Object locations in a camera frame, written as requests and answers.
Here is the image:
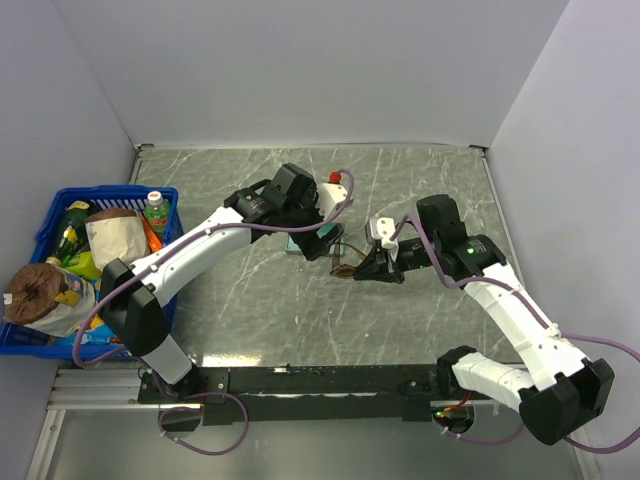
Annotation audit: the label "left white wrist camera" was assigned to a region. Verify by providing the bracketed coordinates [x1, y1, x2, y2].
[316, 171, 347, 219]

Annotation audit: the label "brown paper bag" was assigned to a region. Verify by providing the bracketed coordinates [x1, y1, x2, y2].
[85, 207, 150, 271]

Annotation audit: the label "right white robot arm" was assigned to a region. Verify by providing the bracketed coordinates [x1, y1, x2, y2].
[354, 194, 615, 445]

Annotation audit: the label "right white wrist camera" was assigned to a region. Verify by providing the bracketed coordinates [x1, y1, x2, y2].
[365, 217, 399, 252]

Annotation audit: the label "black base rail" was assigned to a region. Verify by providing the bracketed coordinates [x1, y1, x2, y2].
[137, 363, 476, 426]

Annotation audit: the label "blue plastic basket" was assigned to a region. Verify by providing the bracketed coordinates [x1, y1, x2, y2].
[1, 185, 184, 360]

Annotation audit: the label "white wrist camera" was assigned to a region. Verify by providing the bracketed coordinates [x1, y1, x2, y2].
[365, 217, 399, 252]
[316, 171, 347, 219]

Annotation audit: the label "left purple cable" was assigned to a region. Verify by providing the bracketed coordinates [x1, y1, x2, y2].
[72, 169, 356, 369]

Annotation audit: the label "green drink bottle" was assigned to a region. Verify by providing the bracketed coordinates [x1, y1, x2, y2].
[144, 190, 171, 235]

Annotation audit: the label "green glass bottle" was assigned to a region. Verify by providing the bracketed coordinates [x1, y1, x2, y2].
[45, 200, 99, 267]

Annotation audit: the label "grey felt glasses case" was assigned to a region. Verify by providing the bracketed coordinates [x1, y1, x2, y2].
[284, 222, 346, 256]

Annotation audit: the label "aluminium frame rail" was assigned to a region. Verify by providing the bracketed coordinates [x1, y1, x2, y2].
[47, 367, 151, 411]

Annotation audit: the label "blue chips bag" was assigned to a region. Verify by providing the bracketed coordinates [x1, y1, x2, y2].
[80, 315, 122, 346]

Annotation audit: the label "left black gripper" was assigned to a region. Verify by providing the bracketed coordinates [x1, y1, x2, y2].
[282, 185, 344, 260]

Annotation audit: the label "brown sunglasses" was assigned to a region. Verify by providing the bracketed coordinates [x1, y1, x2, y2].
[328, 239, 371, 279]

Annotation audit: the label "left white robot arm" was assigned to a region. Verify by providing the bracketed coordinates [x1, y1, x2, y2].
[99, 164, 349, 402]

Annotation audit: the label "brown round bread bag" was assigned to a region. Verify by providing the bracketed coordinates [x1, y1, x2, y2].
[4, 263, 96, 337]

